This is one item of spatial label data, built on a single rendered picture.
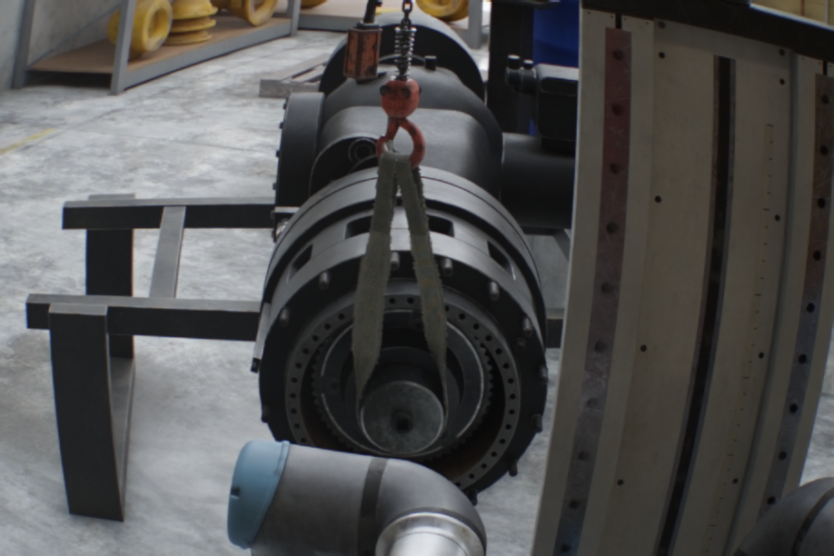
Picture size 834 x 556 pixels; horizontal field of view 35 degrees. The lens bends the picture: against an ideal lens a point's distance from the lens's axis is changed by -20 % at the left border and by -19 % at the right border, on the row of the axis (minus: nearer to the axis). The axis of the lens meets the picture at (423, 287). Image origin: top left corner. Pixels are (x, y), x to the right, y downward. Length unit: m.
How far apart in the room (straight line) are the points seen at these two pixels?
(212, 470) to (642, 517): 2.76
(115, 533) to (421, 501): 2.66
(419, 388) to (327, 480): 1.33
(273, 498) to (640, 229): 0.47
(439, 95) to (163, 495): 1.35
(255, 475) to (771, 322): 0.62
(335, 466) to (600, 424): 0.36
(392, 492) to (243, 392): 3.60
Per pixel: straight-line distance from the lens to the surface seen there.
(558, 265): 5.48
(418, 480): 1.35
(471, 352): 2.81
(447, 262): 2.70
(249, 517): 1.36
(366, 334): 2.67
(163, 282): 3.98
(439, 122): 3.87
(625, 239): 1.55
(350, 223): 2.94
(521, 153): 4.13
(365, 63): 2.78
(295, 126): 4.04
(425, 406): 2.68
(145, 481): 4.25
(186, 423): 4.66
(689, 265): 1.61
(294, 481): 1.35
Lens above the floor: 1.93
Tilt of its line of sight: 19 degrees down
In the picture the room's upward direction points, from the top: 4 degrees clockwise
